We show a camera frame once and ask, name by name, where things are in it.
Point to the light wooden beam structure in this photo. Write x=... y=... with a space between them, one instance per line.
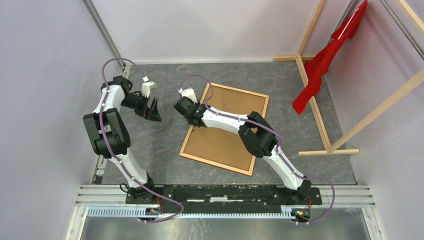
x=411 y=84

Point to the red cloth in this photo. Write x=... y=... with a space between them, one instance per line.
x=320 y=64

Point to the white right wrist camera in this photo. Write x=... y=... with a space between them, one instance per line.
x=188 y=93

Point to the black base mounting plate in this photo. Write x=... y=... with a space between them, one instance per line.
x=226 y=199

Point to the brown fibreboard backing board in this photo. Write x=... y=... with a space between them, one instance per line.
x=225 y=129

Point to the left controller board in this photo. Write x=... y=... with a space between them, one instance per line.
x=153 y=211

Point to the controller board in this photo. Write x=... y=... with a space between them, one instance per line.
x=301 y=215
x=153 y=211

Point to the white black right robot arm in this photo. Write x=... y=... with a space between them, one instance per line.
x=257 y=136

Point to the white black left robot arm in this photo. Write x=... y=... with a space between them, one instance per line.
x=110 y=138

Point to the right controller board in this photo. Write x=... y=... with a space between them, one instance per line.
x=301 y=215

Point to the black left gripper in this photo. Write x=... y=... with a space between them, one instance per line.
x=149 y=113

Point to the golden wooden picture frame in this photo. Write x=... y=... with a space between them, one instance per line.
x=198 y=159

